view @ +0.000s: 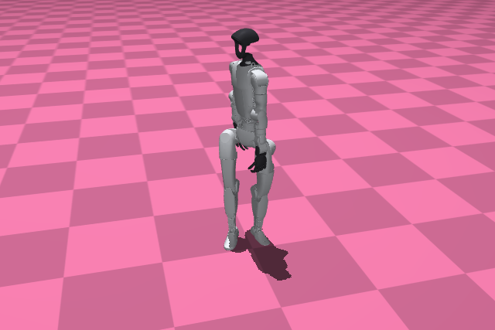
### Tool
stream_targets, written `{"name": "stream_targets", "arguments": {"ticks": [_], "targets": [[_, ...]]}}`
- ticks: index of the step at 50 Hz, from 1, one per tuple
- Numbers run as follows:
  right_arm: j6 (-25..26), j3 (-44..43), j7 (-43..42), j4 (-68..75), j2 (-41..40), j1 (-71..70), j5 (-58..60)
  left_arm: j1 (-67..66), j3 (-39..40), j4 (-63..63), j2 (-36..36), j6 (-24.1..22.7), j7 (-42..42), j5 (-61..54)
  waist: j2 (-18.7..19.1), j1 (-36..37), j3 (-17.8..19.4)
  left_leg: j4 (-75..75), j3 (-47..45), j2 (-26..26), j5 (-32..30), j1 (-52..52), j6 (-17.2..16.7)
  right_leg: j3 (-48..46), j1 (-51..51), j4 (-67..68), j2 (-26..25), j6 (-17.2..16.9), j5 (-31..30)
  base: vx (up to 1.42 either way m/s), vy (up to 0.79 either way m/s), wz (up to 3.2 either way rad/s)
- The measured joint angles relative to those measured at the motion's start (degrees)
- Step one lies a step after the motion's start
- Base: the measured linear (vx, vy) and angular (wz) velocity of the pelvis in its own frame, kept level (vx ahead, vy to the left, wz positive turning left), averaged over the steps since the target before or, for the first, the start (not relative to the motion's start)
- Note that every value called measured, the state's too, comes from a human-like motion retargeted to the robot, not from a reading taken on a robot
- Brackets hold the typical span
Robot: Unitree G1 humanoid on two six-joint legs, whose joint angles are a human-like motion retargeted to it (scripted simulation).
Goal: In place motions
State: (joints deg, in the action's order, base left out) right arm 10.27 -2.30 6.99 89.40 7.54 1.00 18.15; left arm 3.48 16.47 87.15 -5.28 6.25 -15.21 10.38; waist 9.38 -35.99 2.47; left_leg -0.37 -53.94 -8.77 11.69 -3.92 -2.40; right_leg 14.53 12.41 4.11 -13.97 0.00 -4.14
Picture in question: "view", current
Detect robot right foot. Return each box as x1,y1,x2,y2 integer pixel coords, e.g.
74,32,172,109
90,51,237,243
224,227,239,250

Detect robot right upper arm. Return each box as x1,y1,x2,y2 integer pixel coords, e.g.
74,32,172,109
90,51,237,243
228,61,237,104

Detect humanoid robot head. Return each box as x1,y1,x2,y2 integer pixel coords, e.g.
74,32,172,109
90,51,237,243
231,29,259,66

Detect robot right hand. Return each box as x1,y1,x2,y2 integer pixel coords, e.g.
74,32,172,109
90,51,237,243
233,122,248,151

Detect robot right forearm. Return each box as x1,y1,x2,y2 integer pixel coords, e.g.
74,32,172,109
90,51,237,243
230,100,243,126

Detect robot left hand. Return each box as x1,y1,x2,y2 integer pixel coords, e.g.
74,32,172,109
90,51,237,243
248,146,267,173

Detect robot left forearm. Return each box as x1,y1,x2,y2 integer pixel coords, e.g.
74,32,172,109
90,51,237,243
254,111,268,154

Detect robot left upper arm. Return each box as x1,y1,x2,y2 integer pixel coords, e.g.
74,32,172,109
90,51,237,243
251,70,268,121

